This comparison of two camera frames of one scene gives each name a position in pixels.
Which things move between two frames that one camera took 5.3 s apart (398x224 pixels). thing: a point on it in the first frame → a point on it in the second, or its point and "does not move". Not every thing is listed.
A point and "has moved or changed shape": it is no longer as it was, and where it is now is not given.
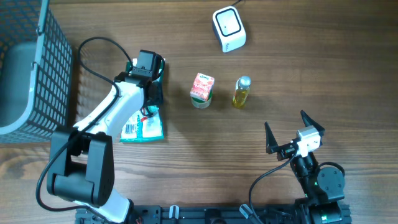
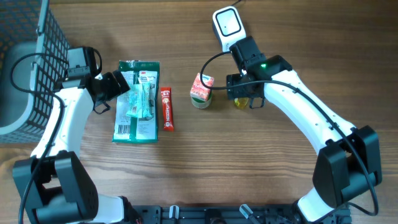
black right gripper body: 285,150 → 240,91
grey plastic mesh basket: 37,98 does not move
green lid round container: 199,104 does not move
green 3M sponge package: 144,127 has moved or changed shape
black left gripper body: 158,98 → 111,88
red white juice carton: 202,86 does not move
